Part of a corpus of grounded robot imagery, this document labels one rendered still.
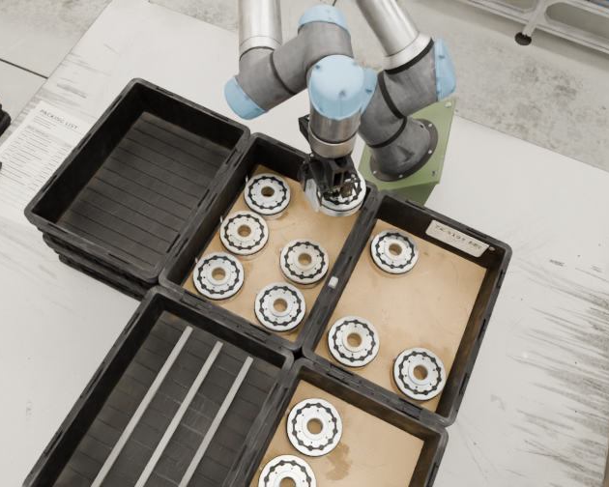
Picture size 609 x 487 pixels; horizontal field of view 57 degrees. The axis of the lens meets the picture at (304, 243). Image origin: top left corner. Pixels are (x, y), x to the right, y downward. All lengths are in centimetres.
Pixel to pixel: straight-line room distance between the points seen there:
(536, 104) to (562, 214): 126
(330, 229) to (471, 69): 171
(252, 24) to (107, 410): 73
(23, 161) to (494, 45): 217
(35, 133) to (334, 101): 100
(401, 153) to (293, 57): 56
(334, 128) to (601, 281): 95
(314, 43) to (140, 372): 68
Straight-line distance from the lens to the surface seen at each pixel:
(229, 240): 119
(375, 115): 129
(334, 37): 86
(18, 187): 153
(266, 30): 99
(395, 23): 122
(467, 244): 124
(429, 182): 133
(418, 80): 124
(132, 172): 133
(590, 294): 155
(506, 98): 278
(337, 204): 107
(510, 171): 162
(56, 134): 159
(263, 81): 90
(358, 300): 119
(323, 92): 77
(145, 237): 125
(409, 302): 121
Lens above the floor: 193
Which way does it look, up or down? 64 degrees down
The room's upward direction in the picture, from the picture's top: 12 degrees clockwise
